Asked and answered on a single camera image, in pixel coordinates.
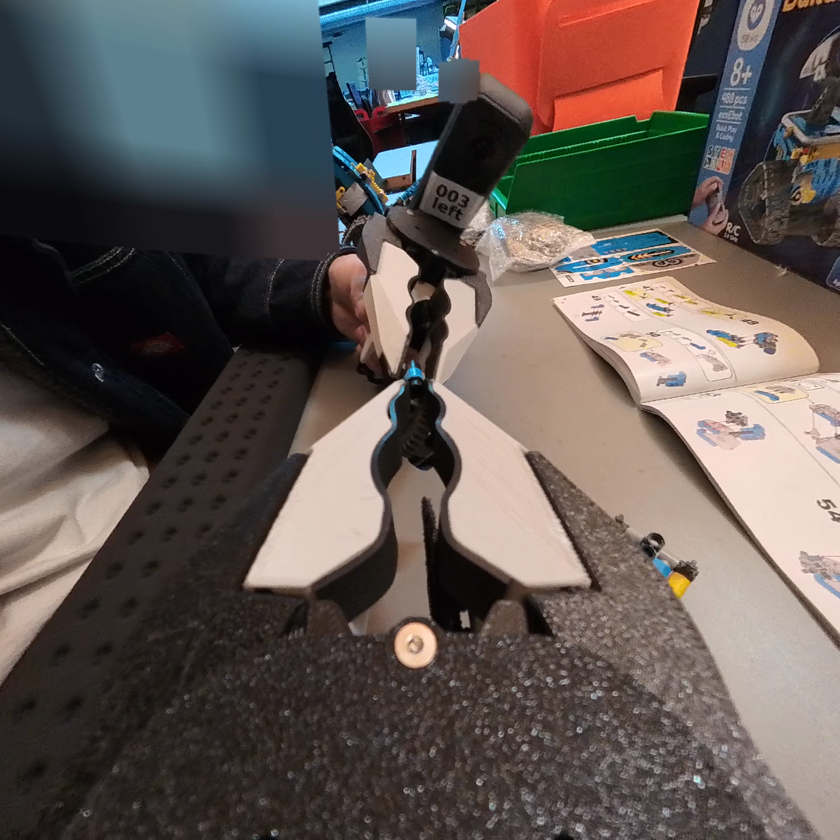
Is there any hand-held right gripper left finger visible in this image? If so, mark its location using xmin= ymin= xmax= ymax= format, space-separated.
xmin=245 ymin=381 xmax=400 ymax=607

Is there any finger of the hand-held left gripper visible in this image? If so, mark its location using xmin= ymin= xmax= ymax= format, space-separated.
xmin=418 ymin=269 xmax=481 ymax=387
xmin=361 ymin=241 xmax=421 ymax=384

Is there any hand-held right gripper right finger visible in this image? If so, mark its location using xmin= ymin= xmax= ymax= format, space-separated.
xmin=434 ymin=381 xmax=594 ymax=618

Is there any black blue brick assembly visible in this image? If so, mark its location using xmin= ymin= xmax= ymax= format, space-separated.
xmin=392 ymin=368 xmax=447 ymax=473

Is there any yellow blue brick assembly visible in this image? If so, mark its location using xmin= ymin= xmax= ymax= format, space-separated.
xmin=640 ymin=531 xmax=700 ymax=602

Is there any grey desk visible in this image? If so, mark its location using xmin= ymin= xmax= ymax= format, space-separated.
xmin=289 ymin=217 xmax=840 ymax=840

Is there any person's left hand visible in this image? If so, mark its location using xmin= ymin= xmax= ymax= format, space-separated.
xmin=325 ymin=247 xmax=374 ymax=347

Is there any clear plastic bag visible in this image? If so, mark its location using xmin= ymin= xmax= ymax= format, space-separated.
xmin=470 ymin=208 xmax=597 ymax=280

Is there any blue toy robot model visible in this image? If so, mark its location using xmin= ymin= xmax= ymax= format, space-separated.
xmin=332 ymin=142 xmax=392 ymax=221

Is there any black perforated mat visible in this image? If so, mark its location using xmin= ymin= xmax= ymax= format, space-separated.
xmin=0 ymin=347 xmax=319 ymax=802

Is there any green plastic bin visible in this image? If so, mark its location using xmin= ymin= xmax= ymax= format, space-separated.
xmin=491 ymin=111 xmax=711 ymax=232

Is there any red plastic bin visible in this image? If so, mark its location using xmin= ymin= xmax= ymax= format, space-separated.
xmin=456 ymin=0 xmax=704 ymax=135

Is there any blue white leaflet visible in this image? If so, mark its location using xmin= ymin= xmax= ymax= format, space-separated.
xmin=548 ymin=229 xmax=718 ymax=288

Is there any building instruction booklet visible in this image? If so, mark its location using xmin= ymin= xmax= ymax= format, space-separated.
xmin=552 ymin=275 xmax=840 ymax=647

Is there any white shirt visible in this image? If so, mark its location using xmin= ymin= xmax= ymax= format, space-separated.
xmin=0 ymin=365 xmax=153 ymax=686

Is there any dark blue toy set box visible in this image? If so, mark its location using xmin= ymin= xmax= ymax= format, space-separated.
xmin=688 ymin=0 xmax=840 ymax=294

